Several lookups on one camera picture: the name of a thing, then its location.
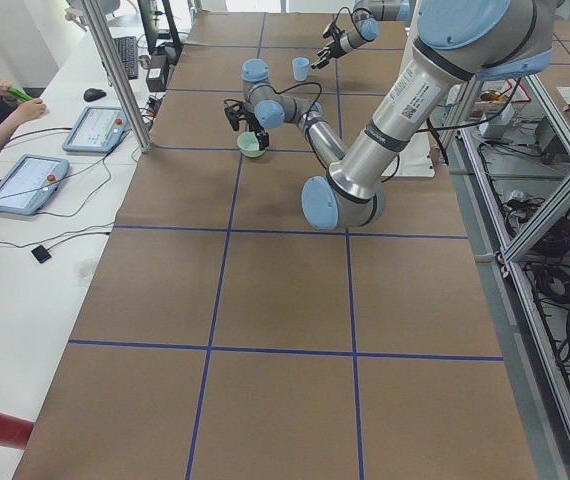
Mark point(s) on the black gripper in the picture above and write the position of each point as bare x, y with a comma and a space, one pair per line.
335, 47
256, 127

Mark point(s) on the light green bowl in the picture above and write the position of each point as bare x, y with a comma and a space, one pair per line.
249, 146

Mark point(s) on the light blue plastic cup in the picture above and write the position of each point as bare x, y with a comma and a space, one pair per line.
300, 68

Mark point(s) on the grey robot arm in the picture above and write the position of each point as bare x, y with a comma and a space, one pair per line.
455, 42
353, 28

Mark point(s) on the person's hand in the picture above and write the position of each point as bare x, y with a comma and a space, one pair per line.
30, 110

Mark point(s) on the upper teach pendant tablet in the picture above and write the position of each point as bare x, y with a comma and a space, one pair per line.
98, 130

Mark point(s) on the teach pendant tablet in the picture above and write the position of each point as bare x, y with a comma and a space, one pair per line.
98, 130
31, 183

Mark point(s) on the black keyboard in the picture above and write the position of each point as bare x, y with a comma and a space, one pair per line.
127, 49

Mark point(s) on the black computer mouse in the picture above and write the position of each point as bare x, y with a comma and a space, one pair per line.
93, 94

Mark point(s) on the brown paper table mat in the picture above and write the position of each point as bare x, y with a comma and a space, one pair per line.
222, 337

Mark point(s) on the lower teach pendant tablet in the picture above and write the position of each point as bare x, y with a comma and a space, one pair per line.
31, 183

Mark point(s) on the small black square pad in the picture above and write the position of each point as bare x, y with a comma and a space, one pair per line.
41, 254

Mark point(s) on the aluminium frame post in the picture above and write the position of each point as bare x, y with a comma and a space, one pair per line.
116, 71

